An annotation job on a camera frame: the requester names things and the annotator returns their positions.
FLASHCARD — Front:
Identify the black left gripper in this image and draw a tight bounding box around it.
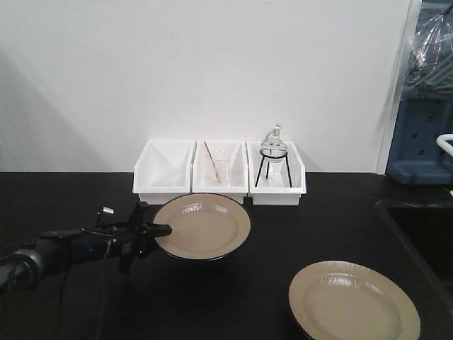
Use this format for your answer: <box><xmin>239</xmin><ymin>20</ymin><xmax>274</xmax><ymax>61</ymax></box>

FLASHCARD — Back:
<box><xmin>69</xmin><ymin>202</ymin><xmax>173</xmax><ymax>274</ymax></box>

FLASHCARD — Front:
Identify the beige round plate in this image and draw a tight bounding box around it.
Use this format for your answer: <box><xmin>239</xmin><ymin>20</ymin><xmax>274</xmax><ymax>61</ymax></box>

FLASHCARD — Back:
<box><xmin>153</xmin><ymin>193</ymin><xmax>251</xmax><ymax>261</ymax></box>
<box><xmin>288</xmin><ymin>261</ymin><xmax>421</xmax><ymax>339</ymax></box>

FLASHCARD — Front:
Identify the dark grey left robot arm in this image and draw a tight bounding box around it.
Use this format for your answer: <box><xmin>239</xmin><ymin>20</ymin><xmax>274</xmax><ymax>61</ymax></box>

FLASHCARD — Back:
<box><xmin>1</xmin><ymin>202</ymin><xmax>172</xmax><ymax>295</ymax></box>

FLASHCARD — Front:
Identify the left white plastic bin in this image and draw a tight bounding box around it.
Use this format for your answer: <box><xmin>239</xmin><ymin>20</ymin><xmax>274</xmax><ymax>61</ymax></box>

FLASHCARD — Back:
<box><xmin>132</xmin><ymin>140</ymin><xmax>195</xmax><ymax>205</ymax></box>

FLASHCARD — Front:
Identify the white plastic bin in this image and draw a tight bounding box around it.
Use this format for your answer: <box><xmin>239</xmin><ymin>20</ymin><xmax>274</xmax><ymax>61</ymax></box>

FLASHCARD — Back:
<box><xmin>191</xmin><ymin>140</ymin><xmax>248</xmax><ymax>204</ymax></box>
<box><xmin>132</xmin><ymin>140</ymin><xmax>195</xmax><ymax>205</ymax></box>
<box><xmin>246</xmin><ymin>142</ymin><xmax>306</xmax><ymax>206</ymax></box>

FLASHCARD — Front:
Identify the middle white plastic bin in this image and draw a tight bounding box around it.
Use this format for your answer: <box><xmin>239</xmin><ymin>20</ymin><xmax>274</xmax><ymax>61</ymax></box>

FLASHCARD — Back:
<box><xmin>191</xmin><ymin>140</ymin><xmax>248</xmax><ymax>204</ymax></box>

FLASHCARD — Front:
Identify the clear glass beaker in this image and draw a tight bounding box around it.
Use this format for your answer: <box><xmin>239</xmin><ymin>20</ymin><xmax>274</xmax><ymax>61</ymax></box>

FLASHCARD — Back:
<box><xmin>212</xmin><ymin>149</ymin><xmax>230</xmax><ymax>186</ymax></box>

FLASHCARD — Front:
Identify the right white plastic bin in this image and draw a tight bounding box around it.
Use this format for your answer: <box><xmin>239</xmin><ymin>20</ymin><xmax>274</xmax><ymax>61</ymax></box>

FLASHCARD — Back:
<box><xmin>246</xmin><ymin>142</ymin><xmax>306</xmax><ymax>206</ymax></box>

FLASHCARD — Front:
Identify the glass alcohol lamp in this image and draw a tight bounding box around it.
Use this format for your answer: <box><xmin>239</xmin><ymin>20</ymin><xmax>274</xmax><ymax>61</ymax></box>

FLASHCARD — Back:
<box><xmin>260</xmin><ymin>125</ymin><xmax>287</xmax><ymax>163</ymax></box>

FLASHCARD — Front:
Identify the black lab sink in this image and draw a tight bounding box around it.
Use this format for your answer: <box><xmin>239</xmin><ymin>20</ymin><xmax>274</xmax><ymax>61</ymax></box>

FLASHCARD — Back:
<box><xmin>375</xmin><ymin>201</ymin><xmax>452</xmax><ymax>315</ymax></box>

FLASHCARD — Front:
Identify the grey blue drying pegboard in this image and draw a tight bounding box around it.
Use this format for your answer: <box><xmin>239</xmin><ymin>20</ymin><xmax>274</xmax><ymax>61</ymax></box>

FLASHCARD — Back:
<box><xmin>385</xmin><ymin>0</ymin><xmax>453</xmax><ymax>187</ymax></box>

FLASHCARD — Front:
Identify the white gooseneck lab faucet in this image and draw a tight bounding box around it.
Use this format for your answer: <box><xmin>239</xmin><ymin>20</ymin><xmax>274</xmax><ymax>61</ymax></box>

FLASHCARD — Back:
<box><xmin>436</xmin><ymin>134</ymin><xmax>453</xmax><ymax>196</ymax></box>

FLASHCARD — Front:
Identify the clear bag of pegs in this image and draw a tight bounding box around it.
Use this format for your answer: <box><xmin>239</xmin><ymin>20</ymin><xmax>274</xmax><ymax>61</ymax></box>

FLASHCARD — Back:
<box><xmin>402</xmin><ymin>1</ymin><xmax>452</xmax><ymax>101</ymax></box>

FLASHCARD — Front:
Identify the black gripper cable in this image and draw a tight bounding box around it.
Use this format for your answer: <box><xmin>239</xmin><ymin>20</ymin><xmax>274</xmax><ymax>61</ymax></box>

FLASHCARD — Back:
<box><xmin>58</xmin><ymin>208</ymin><xmax>117</xmax><ymax>340</ymax></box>

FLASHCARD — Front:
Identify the black wire tripod stand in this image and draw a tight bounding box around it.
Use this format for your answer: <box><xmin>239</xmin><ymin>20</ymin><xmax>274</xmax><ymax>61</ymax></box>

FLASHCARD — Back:
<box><xmin>254</xmin><ymin>149</ymin><xmax>293</xmax><ymax>188</ymax></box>

